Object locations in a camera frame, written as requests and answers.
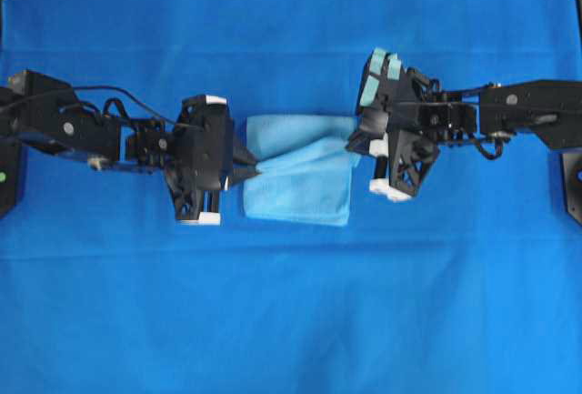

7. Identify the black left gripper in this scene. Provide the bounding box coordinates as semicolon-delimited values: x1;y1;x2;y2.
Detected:
165;95;260;226

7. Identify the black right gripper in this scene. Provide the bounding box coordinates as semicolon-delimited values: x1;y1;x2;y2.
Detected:
346;68;440;202

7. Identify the light blue towel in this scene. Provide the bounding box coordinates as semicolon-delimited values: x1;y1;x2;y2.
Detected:
243;115;360;227

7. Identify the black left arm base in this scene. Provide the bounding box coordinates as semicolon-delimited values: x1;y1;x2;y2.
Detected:
0;139;25;218

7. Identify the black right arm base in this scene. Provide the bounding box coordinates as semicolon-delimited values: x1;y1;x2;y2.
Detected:
560;151;582;225

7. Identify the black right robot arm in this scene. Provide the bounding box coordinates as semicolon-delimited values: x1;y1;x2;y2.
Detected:
346;47;581;202

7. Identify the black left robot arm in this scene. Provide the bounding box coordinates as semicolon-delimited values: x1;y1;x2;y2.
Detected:
1;70;259;225

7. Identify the blue table cloth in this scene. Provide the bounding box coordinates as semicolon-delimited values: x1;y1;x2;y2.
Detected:
1;0;581;393

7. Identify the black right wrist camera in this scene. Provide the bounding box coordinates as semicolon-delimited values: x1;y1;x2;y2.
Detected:
356;47;417;115

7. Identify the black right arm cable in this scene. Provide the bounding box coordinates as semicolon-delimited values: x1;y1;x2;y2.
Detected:
472;136;510;162

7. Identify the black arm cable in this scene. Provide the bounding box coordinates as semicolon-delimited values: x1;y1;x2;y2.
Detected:
472;136;510;162
0;86;176;125

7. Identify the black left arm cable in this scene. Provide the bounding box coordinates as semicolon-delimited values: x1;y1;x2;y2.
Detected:
0;86;176;125

